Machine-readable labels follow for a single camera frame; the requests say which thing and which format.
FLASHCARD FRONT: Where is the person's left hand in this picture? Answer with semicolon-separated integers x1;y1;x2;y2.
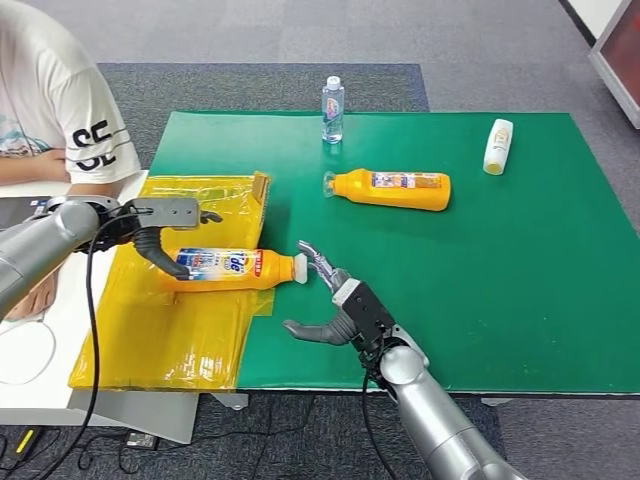
7;271;57;323

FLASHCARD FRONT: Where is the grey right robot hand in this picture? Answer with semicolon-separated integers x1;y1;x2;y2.
283;240;358;348

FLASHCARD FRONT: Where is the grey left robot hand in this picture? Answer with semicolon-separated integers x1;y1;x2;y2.
131;196;224;282

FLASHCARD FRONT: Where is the orange detergent bottle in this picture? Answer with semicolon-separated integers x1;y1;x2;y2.
157;247;309;293
322;168;452;213

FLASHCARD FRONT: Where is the clear water bottle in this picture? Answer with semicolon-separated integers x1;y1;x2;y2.
321;75;346;145

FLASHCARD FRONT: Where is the small white bottle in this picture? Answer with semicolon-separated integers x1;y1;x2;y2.
482;118;515;176

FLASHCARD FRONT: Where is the white desk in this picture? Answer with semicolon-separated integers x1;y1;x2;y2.
0;170;201;445

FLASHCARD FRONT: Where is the grey laptop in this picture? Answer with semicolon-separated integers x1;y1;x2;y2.
0;196;51;231

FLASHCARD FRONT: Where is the yellow taped cardboard sheet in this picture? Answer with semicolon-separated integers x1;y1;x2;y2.
68;170;276;392

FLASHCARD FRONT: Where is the green table mat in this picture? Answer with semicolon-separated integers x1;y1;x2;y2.
149;110;640;397

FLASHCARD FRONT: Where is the grey power strip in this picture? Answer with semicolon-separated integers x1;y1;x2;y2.
125;430;158;452

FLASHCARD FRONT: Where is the person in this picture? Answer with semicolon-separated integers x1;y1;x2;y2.
0;0;143;323

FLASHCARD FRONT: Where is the thin white cable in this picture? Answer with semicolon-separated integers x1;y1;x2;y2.
0;321;57;388

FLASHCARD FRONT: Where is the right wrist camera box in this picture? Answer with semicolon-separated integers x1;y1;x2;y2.
331;278;397;356

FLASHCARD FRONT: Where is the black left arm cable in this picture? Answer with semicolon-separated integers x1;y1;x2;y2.
35;210;152;480

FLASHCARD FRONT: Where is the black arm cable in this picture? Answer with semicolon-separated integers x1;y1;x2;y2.
359;356;397;480
35;210;152;480

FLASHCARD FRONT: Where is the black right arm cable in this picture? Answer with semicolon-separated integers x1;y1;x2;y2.
359;356;397;480

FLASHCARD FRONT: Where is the black floor cable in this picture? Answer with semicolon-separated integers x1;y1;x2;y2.
75;395;321;475

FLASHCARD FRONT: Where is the red white wall cabinet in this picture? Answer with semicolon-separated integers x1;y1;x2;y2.
588;0;640;130

